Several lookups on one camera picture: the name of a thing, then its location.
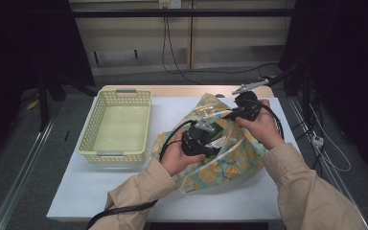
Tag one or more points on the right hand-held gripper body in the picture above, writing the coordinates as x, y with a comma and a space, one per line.
247, 105

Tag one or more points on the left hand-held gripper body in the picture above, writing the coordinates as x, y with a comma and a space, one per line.
196, 142

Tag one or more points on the orange slice print bag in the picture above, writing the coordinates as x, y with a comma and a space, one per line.
233, 159

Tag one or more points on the pale yellow plastic basket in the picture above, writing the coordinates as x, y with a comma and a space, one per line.
121, 127

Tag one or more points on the person's left hand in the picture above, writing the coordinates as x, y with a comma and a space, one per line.
175, 159

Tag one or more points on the person's right hand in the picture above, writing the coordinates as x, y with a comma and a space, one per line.
263, 127

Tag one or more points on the white table mat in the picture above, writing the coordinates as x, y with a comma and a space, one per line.
172, 108

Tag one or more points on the white power strip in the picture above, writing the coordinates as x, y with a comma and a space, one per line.
318, 141

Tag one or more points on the black curtain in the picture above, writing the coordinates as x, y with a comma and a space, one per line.
19, 41
348, 64

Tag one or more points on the black horizontal metal bar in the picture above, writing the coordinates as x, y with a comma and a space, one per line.
185, 13

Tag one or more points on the black metal stand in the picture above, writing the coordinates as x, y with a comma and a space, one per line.
43, 102

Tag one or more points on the aluminium floor rail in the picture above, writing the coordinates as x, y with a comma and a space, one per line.
22, 172
335, 179

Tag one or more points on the white wall socket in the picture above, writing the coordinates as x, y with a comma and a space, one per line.
170, 3

